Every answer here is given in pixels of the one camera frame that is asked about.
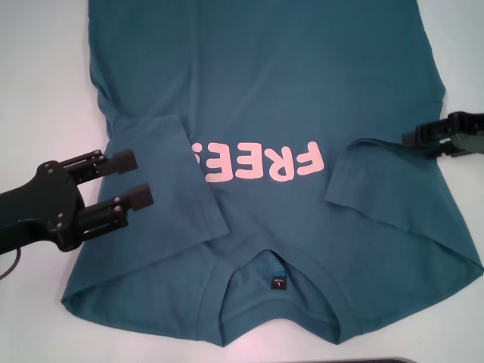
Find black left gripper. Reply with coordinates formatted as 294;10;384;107
0;148;154;255

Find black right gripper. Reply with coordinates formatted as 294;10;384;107
402;110;484;160

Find blue shirt with pink print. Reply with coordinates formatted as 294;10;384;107
60;0;484;338

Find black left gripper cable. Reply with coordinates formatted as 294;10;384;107
0;247;22;281

